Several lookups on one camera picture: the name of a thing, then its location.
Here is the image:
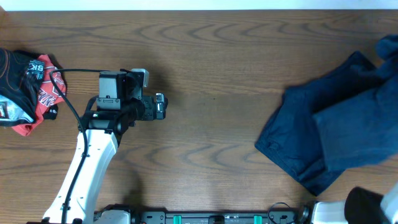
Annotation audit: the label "dark blue shorts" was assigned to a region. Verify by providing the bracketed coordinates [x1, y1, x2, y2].
[255, 35, 397, 195]

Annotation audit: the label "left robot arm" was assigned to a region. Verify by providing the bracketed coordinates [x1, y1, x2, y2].
[41, 68, 168, 223]

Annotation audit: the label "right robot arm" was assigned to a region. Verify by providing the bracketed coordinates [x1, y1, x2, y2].
[295, 185, 397, 224]

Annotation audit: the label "black red clothes pile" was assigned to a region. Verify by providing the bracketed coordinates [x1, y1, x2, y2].
[1, 48, 67, 136]

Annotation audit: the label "green rail clamp left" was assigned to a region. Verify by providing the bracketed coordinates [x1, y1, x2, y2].
[173, 215, 182, 224]

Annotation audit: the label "green rail clamp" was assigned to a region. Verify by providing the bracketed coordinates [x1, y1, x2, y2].
[173, 215, 182, 224]
[254, 215, 262, 224]

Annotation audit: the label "black aluminium mounting rail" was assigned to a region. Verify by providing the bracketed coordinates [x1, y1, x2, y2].
[95, 210, 296, 224]

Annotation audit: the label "green rail clamp right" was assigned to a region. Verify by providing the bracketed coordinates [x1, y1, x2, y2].
[254, 215, 262, 224]

